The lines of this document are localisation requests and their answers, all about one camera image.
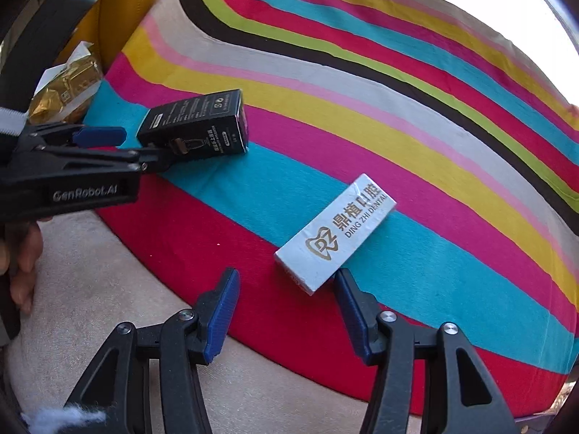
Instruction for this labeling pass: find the white dental text box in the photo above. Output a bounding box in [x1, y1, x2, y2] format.
[275, 174, 397, 295]

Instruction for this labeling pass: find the black instructions box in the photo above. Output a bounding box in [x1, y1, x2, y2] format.
[136, 89, 248, 162]

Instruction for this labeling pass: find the gold foil packet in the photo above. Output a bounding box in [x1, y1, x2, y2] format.
[28, 41, 103, 124]

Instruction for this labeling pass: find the person left hand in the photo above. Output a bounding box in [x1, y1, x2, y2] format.
[1, 217, 52, 315]

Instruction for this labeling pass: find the rainbow striped blanket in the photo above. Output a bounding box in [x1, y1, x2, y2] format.
[85, 0, 578, 416]

